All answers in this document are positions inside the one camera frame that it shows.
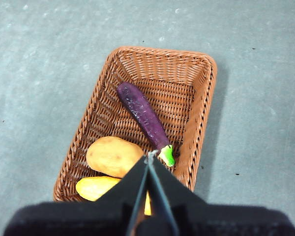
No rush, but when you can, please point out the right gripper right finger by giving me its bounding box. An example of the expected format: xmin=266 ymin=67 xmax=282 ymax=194
xmin=149 ymin=158 xmax=222 ymax=236

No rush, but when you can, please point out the purple eggplant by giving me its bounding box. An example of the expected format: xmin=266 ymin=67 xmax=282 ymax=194
xmin=117 ymin=82 xmax=176 ymax=168

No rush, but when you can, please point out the brown wicker basket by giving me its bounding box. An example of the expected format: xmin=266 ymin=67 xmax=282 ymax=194
xmin=53 ymin=46 xmax=218 ymax=205

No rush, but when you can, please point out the brown potato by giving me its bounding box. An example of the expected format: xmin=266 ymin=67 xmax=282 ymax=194
xmin=86 ymin=136 xmax=145 ymax=179

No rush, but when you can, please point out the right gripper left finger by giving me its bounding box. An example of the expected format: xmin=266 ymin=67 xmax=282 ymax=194
xmin=83 ymin=157 xmax=148 ymax=236

